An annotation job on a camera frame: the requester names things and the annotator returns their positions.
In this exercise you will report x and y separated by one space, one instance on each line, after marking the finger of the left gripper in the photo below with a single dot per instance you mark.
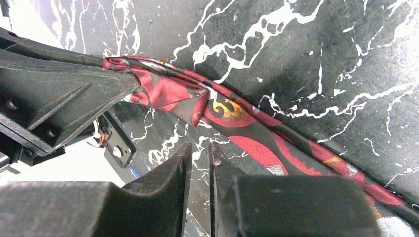
9 41
46 104

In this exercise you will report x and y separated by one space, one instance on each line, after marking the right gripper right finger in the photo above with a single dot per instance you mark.
285 206

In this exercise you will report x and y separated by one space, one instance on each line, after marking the red patterned tie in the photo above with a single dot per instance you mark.
283 151

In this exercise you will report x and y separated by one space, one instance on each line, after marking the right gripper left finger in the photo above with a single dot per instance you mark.
153 205

